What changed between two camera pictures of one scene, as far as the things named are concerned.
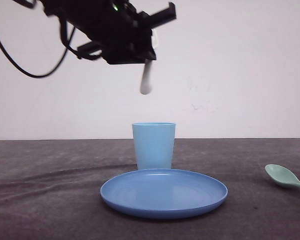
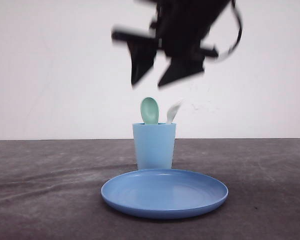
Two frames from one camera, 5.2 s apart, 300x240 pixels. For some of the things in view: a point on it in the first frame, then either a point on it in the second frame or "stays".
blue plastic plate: x=163 y=194 stays
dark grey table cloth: x=51 y=189 stays
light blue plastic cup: x=154 y=144 stays
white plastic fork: x=145 y=85 -> x=172 y=110
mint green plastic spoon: x=285 y=176 -> x=150 y=111
